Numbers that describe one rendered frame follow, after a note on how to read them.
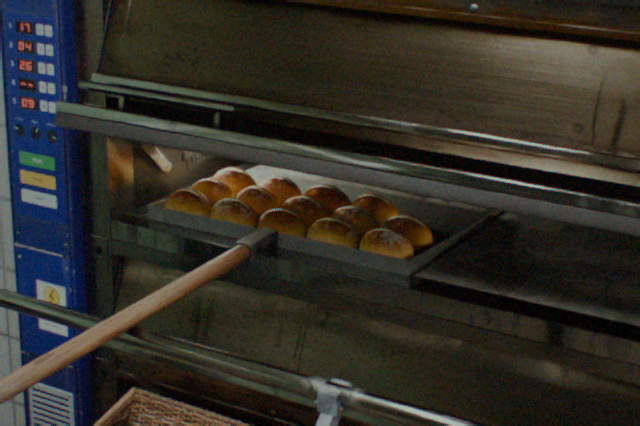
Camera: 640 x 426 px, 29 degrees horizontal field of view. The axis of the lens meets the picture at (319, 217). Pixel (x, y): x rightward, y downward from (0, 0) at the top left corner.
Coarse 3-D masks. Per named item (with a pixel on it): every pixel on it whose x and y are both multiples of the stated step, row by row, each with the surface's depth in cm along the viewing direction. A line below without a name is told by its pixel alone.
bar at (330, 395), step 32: (0, 288) 205; (64, 320) 197; (96, 320) 194; (160, 352) 188; (192, 352) 185; (224, 352) 183; (288, 384) 177; (320, 384) 175; (320, 416) 174; (384, 416) 170; (416, 416) 167; (448, 416) 166
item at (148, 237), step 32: (128, 224) 235; (160, 224) 235; (192, 256) 229; (288, 256) 220; (320, 256) 220; (320, 288) 216; (352, 288) 213; (384, 288) 209; (416, 288) 207; (448, 288) 207; (480, 320) 202; (512, 320) 199; (544, 320) 196; (576, 320) 196; (608, 320) 196; (608, 352) 191
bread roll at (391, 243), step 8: (368, 232) 218; (376, 232) 217; (384, 232) 216; (392, 232) 216; (368, 240) 217; (376, 240) 216; (384, 240) 215; (392, 240) 215; (400, 240) 215; (360, 248) 219; (368, 248) 216; (376, 248) 215; (384, 248) 215; (392, 248) 214; (400, 248) 214; (408, 248) 215; (400, 256) 214; (408, 256) 215
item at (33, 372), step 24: (216, 264) 208; (168, 288) 198; (192, 288) 202; (120, 312) 189; (144, 312) 192; (96, 336) 183; (48, 360) 175; (72, 360) 178; (0, 384) 167; (24, 384) 170
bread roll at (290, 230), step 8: (280, 208) 227; (264, 216) 227; (272, 216) 226; (280, 216) 225; (288, 216) 225; (296, 216) 225; (264, 224) 226; (272, 224) 225; (280, 224) 224; (288, 224) 224; (296, 224) 224; (304, 224) 225; (280, 232) 224; (288, 232) 224; (296, 232) 224; (304, 232) 225
